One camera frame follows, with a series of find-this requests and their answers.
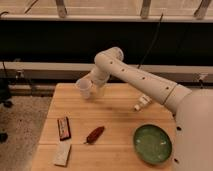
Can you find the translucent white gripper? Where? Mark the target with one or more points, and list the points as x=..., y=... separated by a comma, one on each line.
x=97, y=91

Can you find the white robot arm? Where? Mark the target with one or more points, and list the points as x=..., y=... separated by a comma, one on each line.
x=193, y=109

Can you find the green ceramic bowl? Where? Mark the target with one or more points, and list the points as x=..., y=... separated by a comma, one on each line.
x=152, y=144

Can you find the red chili pepper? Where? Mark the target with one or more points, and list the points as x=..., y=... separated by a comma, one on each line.
x=94, y=135

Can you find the dark brown rectangular box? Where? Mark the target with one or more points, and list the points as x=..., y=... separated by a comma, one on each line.
x=64, y=128

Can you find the white tube bottle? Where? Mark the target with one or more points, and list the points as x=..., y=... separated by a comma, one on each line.
x=143, y=101

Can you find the white rectangular sponge block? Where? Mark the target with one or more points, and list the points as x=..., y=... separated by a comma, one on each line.
x=62, y=154

